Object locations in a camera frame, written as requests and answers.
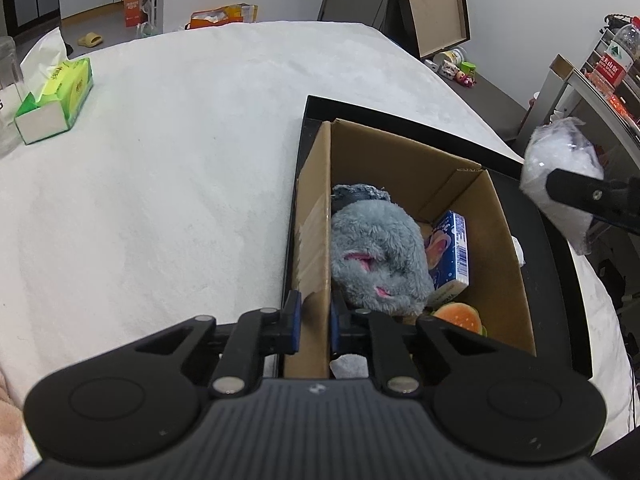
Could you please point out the pink blanket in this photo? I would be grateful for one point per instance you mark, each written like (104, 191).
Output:
(11, 436)

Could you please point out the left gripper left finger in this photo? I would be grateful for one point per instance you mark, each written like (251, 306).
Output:
(242, 347)

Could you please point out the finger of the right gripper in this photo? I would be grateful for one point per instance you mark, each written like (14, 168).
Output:
(611, 201)

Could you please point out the grey desk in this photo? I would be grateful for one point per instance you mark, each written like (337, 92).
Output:
(568, 92)

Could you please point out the brown cardboard box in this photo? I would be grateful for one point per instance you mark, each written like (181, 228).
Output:
(426, 183)

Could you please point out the blue tissue pack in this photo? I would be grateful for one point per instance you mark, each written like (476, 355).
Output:
(446, 251)

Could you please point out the grey plush mouse toy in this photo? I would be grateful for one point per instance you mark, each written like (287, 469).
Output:
(378, 259)

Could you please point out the burger plush toy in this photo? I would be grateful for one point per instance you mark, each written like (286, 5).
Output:
(461, 315)

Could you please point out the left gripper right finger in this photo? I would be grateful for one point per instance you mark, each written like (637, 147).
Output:
(380, 339)

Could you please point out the black lid with brown inside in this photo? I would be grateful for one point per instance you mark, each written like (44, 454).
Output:
(430, 26)

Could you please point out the clear plastic filling bag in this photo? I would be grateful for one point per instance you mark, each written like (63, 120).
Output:
(556, 157)

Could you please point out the toys pile on bench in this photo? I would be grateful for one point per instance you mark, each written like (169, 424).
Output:
(453, 65)

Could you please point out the orange cardboard box on floor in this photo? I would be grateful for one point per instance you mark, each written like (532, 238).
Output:
(134, 12)

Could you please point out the clear water jar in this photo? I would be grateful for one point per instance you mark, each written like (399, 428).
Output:
(12, 94)

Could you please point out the white wad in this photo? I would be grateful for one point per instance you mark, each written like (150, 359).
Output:
(349, 366)

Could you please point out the orange shopping bag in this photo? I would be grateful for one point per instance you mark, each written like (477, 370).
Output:
(233, 13)

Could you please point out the plastic water bottle red label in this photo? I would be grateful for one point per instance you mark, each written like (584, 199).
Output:
(617, 59)

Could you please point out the green tissue box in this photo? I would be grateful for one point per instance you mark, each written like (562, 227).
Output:
(57, 89)

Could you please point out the black shallow tray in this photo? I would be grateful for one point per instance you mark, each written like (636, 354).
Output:
(550, 279)

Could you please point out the yellow slipper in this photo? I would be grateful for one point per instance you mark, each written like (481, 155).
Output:
(90, 40)

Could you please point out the blue denim plush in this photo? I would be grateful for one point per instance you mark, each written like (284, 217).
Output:
(343, 195)

